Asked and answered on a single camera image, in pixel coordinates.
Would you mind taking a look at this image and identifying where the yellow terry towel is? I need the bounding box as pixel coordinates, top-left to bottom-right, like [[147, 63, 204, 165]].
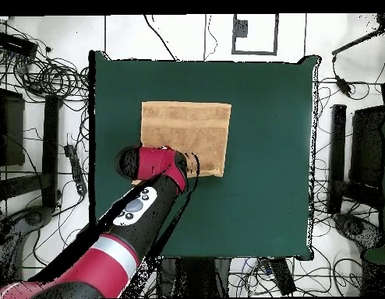
[[131, 100, 232, 185]]

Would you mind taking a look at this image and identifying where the dark green tablecloth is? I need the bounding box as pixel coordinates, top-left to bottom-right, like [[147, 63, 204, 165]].
[[87, 49, 321, 263]]

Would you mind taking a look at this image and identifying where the long black power strip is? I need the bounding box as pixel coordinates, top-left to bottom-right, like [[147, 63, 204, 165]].
[[63, 143, 88, 196]]

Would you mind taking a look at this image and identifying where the short black power strip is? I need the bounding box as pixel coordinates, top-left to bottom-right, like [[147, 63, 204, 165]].
[[268, 257, 298, 296]]

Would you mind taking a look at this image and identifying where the black stand bar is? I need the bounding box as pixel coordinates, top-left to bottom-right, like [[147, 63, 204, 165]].
[[41, 93, 63, 209], [327, 104, 347, 215]]

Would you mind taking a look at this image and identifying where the small grey box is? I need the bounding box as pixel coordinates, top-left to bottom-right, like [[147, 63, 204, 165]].
[[232, 19, 249, 39]]

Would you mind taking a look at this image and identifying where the grey caster foot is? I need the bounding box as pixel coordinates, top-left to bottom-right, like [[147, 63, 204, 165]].
[[0, 205, 55, 247], [333, 212, 385, 252]]

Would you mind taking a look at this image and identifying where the black power adapter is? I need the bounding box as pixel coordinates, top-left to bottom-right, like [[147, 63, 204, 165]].
[[334, 75, 354, 97]]

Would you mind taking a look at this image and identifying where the dark rectangular panel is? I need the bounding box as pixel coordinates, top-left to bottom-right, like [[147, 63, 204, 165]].
[[0, 87, 26, 167], [348, 104, 385, 188]]

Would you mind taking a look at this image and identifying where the black pole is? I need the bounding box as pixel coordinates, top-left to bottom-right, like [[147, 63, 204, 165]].
[[331, 26, 385, 57]]

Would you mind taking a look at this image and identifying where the black electronics box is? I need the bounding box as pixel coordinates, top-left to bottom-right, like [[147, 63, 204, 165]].
[[0, 31, 39, 59]]

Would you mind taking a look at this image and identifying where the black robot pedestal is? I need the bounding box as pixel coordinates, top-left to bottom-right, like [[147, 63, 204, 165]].
[[157, 256, 232, 298]]

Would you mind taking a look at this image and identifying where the grey square frame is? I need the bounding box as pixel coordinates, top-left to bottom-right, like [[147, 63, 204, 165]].
[[231, 13, 280, 57]]

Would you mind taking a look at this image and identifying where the tangle of black cables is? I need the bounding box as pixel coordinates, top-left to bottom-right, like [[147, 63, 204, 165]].
[[0, 46, 90, 104]]

